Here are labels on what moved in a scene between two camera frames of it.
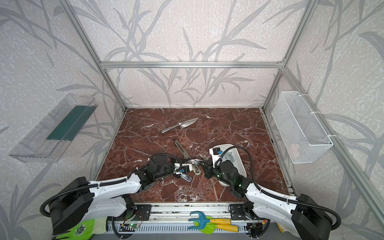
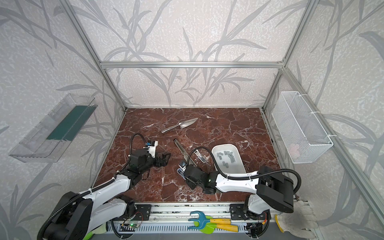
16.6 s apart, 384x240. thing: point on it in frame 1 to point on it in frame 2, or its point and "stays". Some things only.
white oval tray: (230, 154) stays
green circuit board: (134, 225) stays
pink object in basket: (293, 150) stays
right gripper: (206, 169) to (186, 173)
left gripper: (175, 169) to (160, 159)
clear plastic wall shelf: (45, 141) stays
